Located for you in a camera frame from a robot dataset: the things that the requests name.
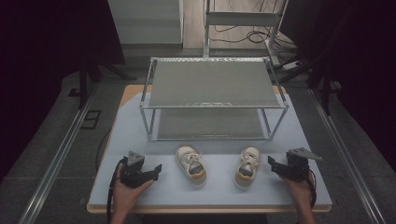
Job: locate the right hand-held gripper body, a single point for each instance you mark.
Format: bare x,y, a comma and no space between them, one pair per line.
297,165

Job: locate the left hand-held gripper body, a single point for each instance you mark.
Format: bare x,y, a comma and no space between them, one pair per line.
134,169

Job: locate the white sneaker with yellow heel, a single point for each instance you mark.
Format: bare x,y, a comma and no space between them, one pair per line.
190,165
248,168

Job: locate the grey two-tier shoe rack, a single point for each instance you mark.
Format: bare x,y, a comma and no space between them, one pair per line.
211,84

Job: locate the person's right hand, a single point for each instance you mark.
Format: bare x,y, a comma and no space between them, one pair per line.
295,189

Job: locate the person's left hand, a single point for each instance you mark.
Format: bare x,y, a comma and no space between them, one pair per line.
126,194

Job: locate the light blue table mat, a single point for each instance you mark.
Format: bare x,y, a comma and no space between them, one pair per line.
174,193

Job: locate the black tripod stand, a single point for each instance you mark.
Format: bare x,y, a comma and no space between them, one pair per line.
314,74
90,74

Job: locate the white power strip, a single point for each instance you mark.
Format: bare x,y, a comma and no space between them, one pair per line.
291,65

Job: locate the dark curtain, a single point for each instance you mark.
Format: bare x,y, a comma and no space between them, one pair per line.
358,62
46,46

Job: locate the white metal stand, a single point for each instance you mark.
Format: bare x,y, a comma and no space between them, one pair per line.
239,18

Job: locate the grey panel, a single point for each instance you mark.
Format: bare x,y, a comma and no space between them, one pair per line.
144,21

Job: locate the metal floor rail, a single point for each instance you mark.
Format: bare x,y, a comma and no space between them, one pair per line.
59,158
345,158

